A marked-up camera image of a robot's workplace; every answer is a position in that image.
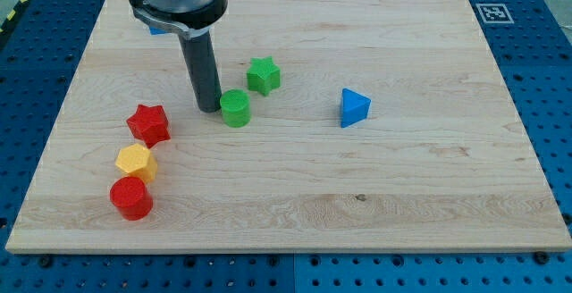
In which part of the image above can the white fiducial marker tag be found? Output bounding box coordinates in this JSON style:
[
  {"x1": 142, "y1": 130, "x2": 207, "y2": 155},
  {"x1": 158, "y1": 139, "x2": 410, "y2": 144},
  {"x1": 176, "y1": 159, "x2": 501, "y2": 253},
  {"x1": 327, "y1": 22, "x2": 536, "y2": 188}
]
[{"x1": 476, "y1": 3, "x2": 514, "y2": 24}]

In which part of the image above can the wooden board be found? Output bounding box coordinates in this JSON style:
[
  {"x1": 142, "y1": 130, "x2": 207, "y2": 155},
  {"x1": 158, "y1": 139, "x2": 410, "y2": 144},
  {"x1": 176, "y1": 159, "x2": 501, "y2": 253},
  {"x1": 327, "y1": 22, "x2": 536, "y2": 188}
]
[{"x1": 6, "y1": 0, "x2": 571, "y2": 255}]

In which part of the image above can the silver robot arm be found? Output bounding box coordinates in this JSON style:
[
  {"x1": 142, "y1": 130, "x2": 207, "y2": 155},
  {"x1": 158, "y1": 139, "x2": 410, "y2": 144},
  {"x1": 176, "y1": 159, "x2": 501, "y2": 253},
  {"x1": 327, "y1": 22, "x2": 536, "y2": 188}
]
[{"x1": 129, "y1": 0, "x2": 228, "y2": 113}]

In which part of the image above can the green star block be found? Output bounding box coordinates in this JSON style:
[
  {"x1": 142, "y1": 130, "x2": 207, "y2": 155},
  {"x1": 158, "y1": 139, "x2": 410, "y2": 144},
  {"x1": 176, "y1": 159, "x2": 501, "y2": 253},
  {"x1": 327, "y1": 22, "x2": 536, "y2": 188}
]
[{"x1": 247, "y1": 56, "x2": 281, "y2": 96}]

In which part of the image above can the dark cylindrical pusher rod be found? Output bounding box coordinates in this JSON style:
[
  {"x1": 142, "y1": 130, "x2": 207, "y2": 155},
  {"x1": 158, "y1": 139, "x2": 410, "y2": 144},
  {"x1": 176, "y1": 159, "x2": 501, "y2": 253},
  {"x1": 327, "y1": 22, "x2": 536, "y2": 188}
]
[{"x1": 179, "y1": 32, "x2": 222, "y2": 113}]

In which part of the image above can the blue block behind arm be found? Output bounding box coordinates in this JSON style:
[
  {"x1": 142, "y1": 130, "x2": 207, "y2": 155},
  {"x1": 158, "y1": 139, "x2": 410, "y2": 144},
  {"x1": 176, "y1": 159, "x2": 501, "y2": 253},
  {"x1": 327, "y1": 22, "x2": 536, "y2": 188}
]
[{"x1": 149, "y1": 27, "x2": 168, "y2": 35}]

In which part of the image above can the red cylinder block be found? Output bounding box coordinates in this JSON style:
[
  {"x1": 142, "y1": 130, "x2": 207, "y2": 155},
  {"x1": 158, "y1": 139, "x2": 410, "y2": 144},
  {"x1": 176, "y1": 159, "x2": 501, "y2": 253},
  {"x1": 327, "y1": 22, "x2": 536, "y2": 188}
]
[{"x1": 109, "y1": 176, "x2": 154, "y2": 221}]

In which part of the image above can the green cylinder block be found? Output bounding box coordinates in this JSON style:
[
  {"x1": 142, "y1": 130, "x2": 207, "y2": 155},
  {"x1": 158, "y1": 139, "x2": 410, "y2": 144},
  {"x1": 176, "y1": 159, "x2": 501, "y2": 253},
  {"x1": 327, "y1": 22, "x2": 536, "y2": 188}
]
[{"x1": 220, "y1": 89, "x2": 251, "y2": 128}]

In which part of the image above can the black flange clamp ring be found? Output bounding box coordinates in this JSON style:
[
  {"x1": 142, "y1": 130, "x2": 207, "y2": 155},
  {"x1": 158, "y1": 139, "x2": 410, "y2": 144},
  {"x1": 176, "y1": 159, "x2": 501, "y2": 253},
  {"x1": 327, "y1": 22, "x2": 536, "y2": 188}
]
[{"x1": 129, "y1": 0, "x2": 228, "y2": 39}]

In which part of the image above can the yellow hexagon block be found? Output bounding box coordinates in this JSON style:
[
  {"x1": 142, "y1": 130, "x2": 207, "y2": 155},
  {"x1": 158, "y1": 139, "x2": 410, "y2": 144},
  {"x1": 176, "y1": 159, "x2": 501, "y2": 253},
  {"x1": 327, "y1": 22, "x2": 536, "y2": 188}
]
[{"x1": 115, "y1": 144, "x2": 158, "y2": 184}]

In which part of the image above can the blue triangle block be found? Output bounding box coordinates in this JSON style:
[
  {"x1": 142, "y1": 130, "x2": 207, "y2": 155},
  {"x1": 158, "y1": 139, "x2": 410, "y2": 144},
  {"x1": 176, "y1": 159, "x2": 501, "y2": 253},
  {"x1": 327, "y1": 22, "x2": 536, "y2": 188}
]
[{"x1": 340, "y1": 88, "x2": 371, "y2": 128}]

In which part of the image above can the red star block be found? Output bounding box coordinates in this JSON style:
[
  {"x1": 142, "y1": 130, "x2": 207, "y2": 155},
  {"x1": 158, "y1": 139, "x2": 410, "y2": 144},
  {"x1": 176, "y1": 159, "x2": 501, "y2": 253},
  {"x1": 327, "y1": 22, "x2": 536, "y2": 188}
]
[{"x1": 126, "y1": 105, "x2": 171, "y2": 148}]

